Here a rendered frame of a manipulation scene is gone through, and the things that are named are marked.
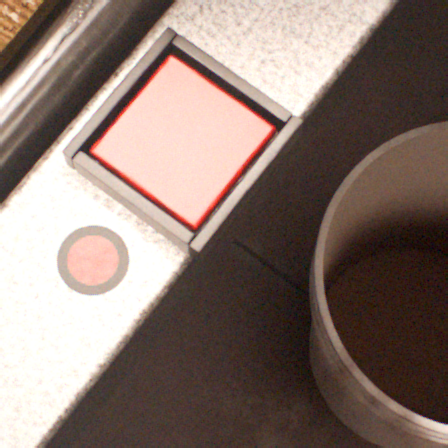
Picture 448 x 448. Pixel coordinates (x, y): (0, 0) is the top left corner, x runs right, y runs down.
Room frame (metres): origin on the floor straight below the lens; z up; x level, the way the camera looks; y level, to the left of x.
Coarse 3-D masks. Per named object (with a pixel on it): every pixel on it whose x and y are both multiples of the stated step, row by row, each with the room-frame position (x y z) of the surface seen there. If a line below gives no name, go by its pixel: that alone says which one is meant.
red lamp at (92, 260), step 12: (84, 240) 0.14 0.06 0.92; (96, 240) 0.14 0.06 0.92; (108, 240) 0.14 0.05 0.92; (72, 252) 0.13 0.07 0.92; (84, 252) 0.13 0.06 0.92; (96, 252) 0.13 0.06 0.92; (108, 252) 0.13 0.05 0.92; (72, 264) 0.13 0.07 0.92; (84, 264) 0.13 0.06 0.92; (96, 264) 0.13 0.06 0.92; (108, 264) 0.13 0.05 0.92; (84, 276) 0.12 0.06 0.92; (96, 276) 0.12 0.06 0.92; (108, 276) 0.12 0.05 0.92
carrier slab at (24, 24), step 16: (0, 0) 0.24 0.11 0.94; (16, 0) 0.24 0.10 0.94; (32, 0) 0.24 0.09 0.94; (48, 0) 0.25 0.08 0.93; (0, 16) 0.24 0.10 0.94; (16, 16) 0.24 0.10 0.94; (32, 16) 0.24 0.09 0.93; (0, 32) 0.23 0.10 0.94; (16, 32) 0.23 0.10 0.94; (32, 32) 0.23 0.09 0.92; (0, 48) 0.22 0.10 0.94; (16, 48) 0.22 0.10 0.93; (0, 64) 0.22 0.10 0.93
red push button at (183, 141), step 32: (160, 96) 0.20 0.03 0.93; (192, 96) 0.20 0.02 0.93; (224, 96) 0.20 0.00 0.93; (128, 128) 0.19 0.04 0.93; (160, 128) 0.19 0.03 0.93; (192, 128) 0.19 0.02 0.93; (224, 128) 0.19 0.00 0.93; (256, 128) 0.19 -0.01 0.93; (128, 160) 0.17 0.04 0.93; (160, 160) 0.17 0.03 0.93; (192, 160) 0.17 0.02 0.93; (224, 160) 0.17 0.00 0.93; (160, 192) 0.16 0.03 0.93; (192, 192) 0.16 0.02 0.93; (224, 192) 0.16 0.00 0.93; (192, 224) 0.15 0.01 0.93
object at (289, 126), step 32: (160, 64) 0.22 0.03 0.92; (192, 64) 0.22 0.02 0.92; (128, 96) 0.20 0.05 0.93; (256, 96) 0.20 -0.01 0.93; (96, 128) 0.19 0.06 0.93; (288, 128) 0.19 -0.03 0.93; (128, 192) 0.16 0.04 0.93; (160, 224) 0.14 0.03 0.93; (224, 224) 0.15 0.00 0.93; (192, 256) 0.13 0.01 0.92
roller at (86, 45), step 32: (64, 0) 0.25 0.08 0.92; (96, 0) 0.25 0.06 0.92; (128, 0) 0.26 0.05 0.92; (160, 0) 0.26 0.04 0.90; (64, 32) 0.24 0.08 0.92; (96, 32) 0.24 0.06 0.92; (128, 32) 0.24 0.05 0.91; (32, 64) 0.22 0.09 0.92; (64, 64) 0.22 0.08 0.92; (96, 64) 0.23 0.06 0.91; (0, 96) 0.20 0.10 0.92; (32, 96) 0.21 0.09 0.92; (64, 96) 0.21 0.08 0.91; (0, 128) 0.19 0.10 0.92; (32, 128) 0.19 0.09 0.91; (0, 160) 0.18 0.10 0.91; (0, 192) 0.16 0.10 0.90
